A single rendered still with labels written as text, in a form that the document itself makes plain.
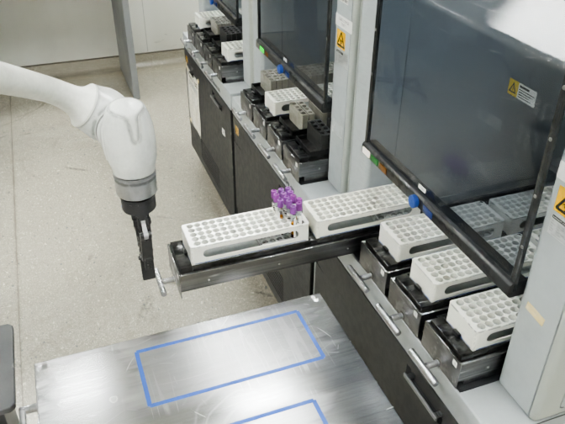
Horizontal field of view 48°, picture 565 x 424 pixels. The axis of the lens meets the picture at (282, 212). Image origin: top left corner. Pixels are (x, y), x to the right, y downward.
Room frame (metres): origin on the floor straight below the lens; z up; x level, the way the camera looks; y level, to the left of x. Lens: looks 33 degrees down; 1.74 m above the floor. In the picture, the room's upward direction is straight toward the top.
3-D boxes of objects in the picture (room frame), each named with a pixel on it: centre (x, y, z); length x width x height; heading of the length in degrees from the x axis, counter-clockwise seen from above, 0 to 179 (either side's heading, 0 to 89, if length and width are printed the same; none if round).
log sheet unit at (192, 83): (3.00, 0.46, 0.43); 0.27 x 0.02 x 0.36; 21
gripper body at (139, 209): (1.18, 0.32, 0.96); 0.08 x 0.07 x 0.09; 21
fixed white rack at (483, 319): (1.00, -0.50, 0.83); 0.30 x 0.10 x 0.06; 111
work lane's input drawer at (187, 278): (1.32, -0.04, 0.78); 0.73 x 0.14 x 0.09; 111
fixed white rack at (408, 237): (1.29, -0.39, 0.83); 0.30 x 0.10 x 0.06; 111
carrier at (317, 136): (1.77, -0.10, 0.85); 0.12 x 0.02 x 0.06; 21
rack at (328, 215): (1.38, -0.21, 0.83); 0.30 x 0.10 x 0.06; 111
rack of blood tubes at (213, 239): (1.27, 0.09, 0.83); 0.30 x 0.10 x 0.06; 111
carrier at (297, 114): (1.91, -0.05, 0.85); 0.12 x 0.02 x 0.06; 22
